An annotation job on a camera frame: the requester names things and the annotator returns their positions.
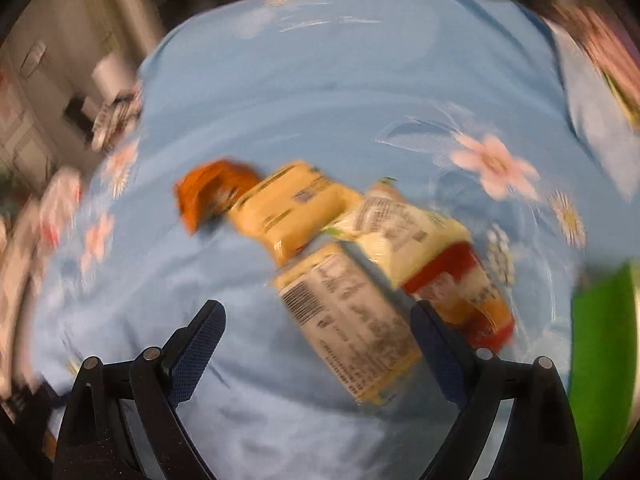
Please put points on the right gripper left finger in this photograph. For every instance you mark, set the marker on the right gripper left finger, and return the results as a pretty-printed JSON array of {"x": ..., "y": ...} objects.
[{"x": 94, "y": 440}]

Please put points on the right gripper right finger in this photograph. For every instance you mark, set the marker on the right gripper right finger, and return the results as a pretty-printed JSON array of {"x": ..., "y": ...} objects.
[{"x": 540, "y": 441}]

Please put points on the red orange snack packet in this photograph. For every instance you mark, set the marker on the red orange snack packet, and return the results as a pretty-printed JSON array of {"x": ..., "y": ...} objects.
[{"x": 459, "y": 289}]

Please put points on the pale yellow snack packet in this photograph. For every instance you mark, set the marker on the pale yellow snack packet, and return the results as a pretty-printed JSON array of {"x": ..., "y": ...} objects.
[{"x": 363, "y": 339}]

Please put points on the white green snack packet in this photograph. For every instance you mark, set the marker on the white green snack packet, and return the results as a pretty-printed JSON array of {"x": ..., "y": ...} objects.
[{"x": 398, "y": 237}]

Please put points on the green storage box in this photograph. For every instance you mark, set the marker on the green storage box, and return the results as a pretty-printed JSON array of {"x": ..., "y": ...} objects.
[{"x": 604, "y": 374}]

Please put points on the black white patterned cloth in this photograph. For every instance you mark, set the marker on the black white patterned cloth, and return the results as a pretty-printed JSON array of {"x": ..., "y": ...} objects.
[{"x": 117, "y": 119}]

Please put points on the blue floral pillow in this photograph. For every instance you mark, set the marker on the blue floral pillow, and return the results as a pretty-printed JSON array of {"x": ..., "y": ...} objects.
[{"x": 600, "y": 73}]

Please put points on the white paper roll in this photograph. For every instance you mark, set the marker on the white paper roll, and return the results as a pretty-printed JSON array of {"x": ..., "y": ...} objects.
[{"x": 112, "y": 76}]

